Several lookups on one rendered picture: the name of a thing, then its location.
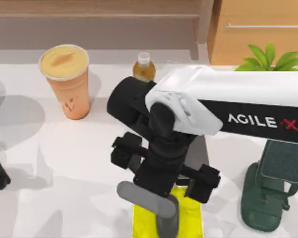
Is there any wooden cupboard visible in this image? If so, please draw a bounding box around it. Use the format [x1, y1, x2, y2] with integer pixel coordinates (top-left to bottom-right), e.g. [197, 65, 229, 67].
[205, 0, 298, 66]

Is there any amber bottle with white cap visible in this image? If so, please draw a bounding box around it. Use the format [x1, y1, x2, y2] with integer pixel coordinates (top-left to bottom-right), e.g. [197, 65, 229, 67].
[132, 51, 157, 83]

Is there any brown wooden open shelf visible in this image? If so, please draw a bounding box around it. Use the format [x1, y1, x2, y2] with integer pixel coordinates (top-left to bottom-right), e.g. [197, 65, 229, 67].
[0, 0, 215, 60]

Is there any dark green stapler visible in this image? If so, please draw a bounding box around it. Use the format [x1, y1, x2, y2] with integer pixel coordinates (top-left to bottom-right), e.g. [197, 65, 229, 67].
[240, 139, 298, 233]

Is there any long metal handle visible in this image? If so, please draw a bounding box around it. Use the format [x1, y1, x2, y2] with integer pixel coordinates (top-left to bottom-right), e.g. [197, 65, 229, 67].
[225, 22, 298, 29]

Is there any green potted plant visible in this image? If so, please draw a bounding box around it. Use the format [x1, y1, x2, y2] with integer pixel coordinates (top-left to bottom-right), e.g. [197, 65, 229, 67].
[234, 43, 298, 72]

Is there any orange cup with lid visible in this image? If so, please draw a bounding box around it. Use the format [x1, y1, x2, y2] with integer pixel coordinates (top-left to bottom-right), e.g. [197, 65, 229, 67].
[38, 44, 91, 121]

